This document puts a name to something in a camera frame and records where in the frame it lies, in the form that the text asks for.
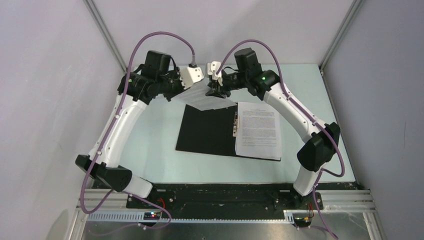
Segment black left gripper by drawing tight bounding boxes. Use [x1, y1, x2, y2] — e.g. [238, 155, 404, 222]
[157, 66, 191, 102]

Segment aluminium front frame rail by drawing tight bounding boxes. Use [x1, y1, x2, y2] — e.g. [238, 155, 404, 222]
[66, 184, 387, 240]

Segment metal folder clip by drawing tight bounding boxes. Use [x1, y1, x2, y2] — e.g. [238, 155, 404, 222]
[232, 110, 239, 138]

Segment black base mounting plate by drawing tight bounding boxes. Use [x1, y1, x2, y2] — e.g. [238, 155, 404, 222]
[147, 183, 314, 221]

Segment aluminium corner post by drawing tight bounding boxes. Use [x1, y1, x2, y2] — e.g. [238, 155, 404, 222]
[319, 0, 365, 75]
[83, 0, 127, 72]

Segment right aluminium corner post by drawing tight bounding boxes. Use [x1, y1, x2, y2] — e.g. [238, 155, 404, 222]
[319, 0, 365, 75]

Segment right controller board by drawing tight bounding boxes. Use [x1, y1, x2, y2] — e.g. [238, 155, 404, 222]
[293, 217, 312, 228]

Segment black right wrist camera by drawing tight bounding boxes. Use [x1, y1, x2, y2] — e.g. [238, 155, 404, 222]
[234, 47, 263, 76]

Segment white text-printed paper sheet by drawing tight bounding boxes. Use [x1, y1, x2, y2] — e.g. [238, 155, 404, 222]
[173, 82, 237, 111]

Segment left aluminium corner post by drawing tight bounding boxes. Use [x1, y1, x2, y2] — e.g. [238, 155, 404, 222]
[83, 0, 127, 72]

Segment left controller board with leds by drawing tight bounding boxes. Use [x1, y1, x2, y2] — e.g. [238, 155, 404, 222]
[143, 211, 162, 221]

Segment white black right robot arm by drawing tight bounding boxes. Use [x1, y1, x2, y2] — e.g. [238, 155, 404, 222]
[206, 69, 342, 209]

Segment white blank-backed paper sheet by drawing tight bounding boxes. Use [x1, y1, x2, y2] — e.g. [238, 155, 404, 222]
[234, 102, 283, 161]

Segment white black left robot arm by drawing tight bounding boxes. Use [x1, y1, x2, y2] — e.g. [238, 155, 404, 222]
[75, 64, 193, 208]

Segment red and black folder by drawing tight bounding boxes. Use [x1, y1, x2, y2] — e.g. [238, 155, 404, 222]
[175, 103, 282, 162]

